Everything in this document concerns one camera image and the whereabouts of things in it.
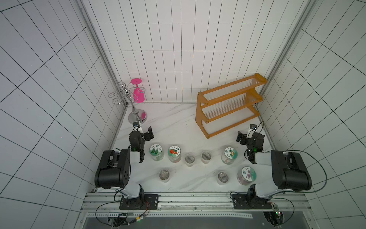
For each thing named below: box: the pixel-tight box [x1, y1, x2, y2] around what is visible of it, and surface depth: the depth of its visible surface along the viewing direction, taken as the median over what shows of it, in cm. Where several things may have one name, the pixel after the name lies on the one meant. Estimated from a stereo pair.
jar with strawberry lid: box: [167, 145, 182, 164], surface depth 85 cm
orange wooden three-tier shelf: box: [195, 72, 268, 139], surface depth 99 cm
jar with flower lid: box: [221, 146, 238, 165], surface depth 85 cm
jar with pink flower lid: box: [236, 166, 257, 186], surface depth 76 cm
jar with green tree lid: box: [149, 143, 164, 162], surface depth 85 cm
